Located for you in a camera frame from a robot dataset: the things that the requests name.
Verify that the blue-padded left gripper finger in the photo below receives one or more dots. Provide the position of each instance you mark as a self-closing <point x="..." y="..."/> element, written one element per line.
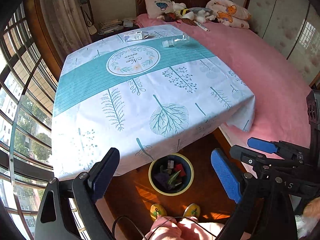
<point x="290" y="154"/>

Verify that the green yellow snack wrapper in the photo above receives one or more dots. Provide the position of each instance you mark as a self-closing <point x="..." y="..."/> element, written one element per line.
<point x="174" y="180"/>

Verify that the person's right hand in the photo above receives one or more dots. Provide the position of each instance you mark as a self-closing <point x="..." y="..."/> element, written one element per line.
<point x="312" y="210"/>

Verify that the yellow slipper right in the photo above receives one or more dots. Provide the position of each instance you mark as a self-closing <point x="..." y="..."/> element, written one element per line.
<point x="193" y="210"/>

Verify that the yellow slipper left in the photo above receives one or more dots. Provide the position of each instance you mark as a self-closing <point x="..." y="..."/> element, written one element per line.
<point x="156" y="211"/>

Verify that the pink bed sheet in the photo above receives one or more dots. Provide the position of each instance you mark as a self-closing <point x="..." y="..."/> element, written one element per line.
<point x="280" y="91"/>

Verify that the leaf-patterned white teal tablecloth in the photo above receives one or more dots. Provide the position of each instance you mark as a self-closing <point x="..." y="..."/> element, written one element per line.
<point x="143" y="99"/>

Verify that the purple plastic bag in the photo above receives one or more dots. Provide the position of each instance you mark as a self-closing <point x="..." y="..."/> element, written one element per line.
<point x="162" y="178"/>

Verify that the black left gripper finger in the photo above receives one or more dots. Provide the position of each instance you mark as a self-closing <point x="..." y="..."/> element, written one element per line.
<point x="88" y="187"/>
<point x="258" y="160"/>

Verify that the white red tube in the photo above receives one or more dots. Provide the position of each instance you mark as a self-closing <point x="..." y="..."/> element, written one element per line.
<point x="201" y="26"/>

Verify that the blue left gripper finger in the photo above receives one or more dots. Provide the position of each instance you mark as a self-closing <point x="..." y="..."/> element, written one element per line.
<point x="244" y="190"/>

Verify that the barred window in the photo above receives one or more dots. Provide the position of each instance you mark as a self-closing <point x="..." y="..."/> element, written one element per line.
<point x="27" y="99"/>

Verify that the beige lace curtain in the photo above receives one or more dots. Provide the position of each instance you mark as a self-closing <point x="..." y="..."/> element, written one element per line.
<point x="66" y="25"/>

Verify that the folded bear-print blanket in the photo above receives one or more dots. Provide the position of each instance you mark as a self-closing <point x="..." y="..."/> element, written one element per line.
<point x="229" y="13"/>

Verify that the stack of papers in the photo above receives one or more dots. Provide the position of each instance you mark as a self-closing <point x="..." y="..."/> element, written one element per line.
<point x="109" y="26"/>

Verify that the yellow slipper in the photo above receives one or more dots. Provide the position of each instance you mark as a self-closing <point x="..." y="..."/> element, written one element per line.
<point x="156" y="211"/>
<point x="193" y="210"/>

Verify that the yellow-rimmed blue trash bin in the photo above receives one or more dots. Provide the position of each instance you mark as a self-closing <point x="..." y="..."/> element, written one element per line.
<point x="170" y="161"/>

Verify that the tissue box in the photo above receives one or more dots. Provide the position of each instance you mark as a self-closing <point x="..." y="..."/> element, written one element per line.
<point x="128" y="22"/>

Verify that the brown plush toy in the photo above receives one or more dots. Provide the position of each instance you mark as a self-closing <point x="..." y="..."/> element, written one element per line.
<point x="171" y="17"/>

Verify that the white plush toy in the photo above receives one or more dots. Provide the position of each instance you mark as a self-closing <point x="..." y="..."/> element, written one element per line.
<point x="202" y="15"/>

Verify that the clear plastic bottle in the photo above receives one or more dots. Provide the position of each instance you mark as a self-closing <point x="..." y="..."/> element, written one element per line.
<point x="176" y="41"/>

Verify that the white pillow with blue print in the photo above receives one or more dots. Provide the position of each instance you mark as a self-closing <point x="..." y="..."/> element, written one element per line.
<point x="156" y="8"/>

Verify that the white grey carton box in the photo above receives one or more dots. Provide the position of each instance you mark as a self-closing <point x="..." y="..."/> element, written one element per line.
<point x="135" y="36"/>

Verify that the bee plush toy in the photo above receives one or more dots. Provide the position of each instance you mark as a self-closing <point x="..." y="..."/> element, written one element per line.
<point x="187" y="14"/>

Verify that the hanging bag on hook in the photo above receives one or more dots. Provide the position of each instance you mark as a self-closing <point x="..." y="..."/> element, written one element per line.
<point x="86" y="10"/>

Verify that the pink trousers leg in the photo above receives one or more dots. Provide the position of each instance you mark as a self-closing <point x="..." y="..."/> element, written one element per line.
<point x="188" y="228"/>

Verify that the black Talopn card box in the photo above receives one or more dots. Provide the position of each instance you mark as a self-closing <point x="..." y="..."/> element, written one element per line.
<point x="165" y="170"/>

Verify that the red gold paper box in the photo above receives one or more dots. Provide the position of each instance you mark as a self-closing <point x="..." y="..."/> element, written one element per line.
<point x="180" y="170"/>

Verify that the white wardrobe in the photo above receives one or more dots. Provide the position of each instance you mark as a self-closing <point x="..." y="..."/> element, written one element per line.
<point x="292" y="28"/>

